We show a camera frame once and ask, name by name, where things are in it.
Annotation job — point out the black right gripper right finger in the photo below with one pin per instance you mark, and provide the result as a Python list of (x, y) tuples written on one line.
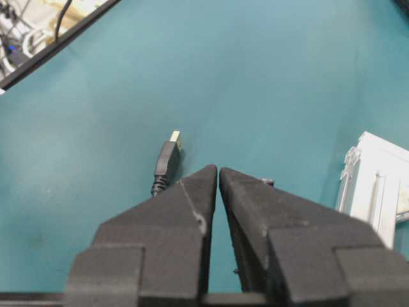
[(300, 253)]

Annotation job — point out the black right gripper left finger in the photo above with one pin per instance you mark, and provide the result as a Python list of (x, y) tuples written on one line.
[(154, 254)]

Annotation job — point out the aluminium extrusion frame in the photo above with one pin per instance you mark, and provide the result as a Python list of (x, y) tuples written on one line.
[(374, 185)]

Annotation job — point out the white cable clutter behind table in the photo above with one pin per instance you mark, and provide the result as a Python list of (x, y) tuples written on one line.
[(27, 27)]

